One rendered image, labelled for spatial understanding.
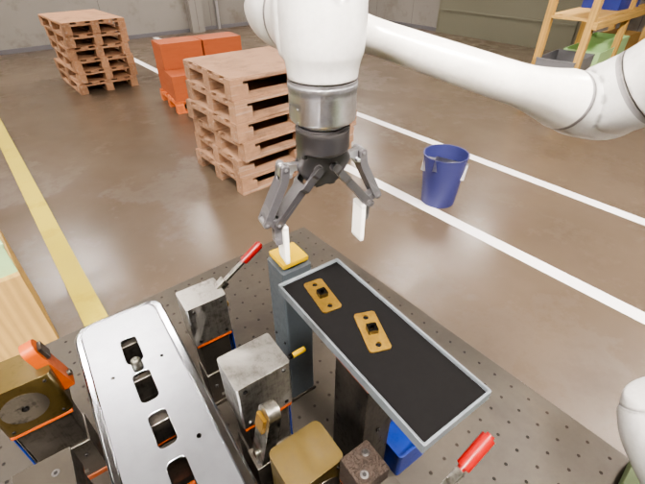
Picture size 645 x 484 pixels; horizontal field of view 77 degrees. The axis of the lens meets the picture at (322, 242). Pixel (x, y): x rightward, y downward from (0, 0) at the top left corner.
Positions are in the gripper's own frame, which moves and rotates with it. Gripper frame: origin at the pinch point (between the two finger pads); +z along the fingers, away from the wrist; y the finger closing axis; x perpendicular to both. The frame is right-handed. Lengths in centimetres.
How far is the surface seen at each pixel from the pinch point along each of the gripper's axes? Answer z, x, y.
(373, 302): 11.9, 6.0, -7.3
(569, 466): 58, 35, -47
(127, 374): 27.9, -12.4, 36.5
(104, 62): 92, -609, 22
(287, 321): 27.4, -10.2, 3.4
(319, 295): 11.0, 0.8, 1.1
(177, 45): 60, -505, -62
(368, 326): 10.7, 11.1, -2.7
